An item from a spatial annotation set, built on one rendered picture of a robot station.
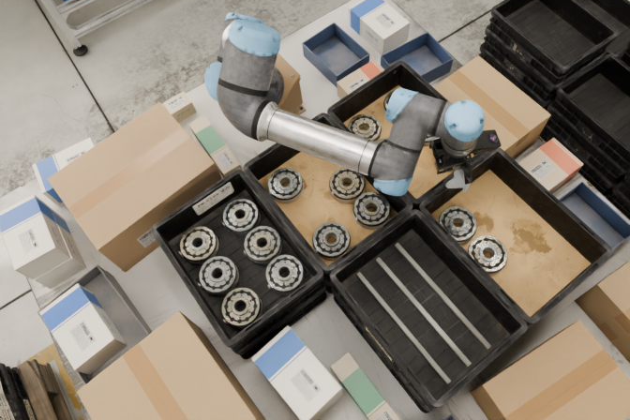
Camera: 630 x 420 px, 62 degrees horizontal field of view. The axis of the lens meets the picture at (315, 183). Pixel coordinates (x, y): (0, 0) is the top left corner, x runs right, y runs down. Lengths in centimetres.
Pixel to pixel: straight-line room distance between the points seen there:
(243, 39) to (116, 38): 218
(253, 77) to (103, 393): 83
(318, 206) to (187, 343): 51
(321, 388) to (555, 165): 96
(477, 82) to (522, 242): 52
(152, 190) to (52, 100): 169
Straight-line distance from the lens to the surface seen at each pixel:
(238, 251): 151
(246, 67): 118
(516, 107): 173
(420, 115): 109
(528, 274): 152
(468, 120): 107
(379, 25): 197
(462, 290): 147
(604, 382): 149
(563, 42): 246
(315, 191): 155
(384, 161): 111
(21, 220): 174
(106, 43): 332
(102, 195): 163
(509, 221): 157
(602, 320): 164
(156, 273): 170
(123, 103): 300
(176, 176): 158
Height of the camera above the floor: 222
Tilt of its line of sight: 63 degrees down
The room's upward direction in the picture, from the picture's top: 9 degrees counter-clockwise
